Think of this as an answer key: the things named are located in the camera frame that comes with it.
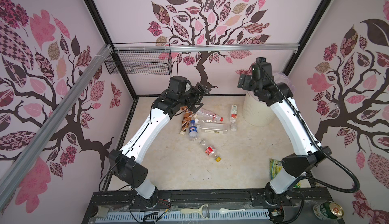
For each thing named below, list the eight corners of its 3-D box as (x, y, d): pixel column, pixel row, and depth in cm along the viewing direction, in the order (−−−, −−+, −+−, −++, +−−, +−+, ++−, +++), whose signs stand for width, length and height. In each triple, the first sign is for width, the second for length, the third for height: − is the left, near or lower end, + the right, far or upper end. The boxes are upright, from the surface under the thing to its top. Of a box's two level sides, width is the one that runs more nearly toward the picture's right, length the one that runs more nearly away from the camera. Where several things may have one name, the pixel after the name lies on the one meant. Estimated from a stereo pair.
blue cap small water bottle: (188, 140, 95) (188, 138, 93) (189, 122, 104) (189, 119, 102) (197, 140, 95) (197, 137, 93) (197, 122, 104) (197, 119, 102)
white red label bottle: (229, 130, 101) (231, 126, 97) (230, 108, 114) (232, 104, 110) (235, 131, 100) (237, 127, 96) (236, 109, 113) (237, 105, 109)
